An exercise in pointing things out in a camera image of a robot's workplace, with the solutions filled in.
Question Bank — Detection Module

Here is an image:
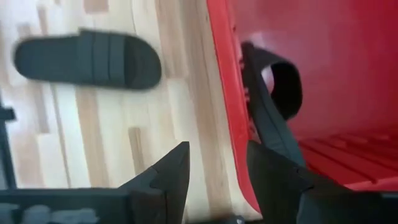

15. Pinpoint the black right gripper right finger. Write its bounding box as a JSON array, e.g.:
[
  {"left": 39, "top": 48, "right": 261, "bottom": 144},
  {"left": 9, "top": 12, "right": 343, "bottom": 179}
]
[{"left": 247, "top": 139, "right": 314, "bottom": 224}]

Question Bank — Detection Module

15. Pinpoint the black rubber slide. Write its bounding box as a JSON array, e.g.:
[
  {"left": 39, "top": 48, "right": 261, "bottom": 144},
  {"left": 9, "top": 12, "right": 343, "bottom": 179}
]
[
  {"left": 239, "top": 40, "right": 307, "bottom": 169},
  {"left": 12, "top": 27, "right": 163, "bottom": 91}
]

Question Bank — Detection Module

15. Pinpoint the red plastic bin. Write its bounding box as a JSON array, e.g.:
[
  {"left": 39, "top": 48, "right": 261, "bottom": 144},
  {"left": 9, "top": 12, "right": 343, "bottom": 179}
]
[{"left": 206, "top": 0, "right": 398, "bottom": 215}]

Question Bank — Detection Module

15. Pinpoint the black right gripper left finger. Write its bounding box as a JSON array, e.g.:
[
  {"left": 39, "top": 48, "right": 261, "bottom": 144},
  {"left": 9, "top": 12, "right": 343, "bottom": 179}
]
[{"left": 119, "top": 141, "right": 191, "bottom": 224}]

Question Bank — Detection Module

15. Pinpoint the black aluminium cross rail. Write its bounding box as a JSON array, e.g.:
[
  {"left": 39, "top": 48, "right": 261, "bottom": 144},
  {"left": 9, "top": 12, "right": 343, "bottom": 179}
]
[{"left": 0, "top": 90, "right": 17, "bottom": 189}]

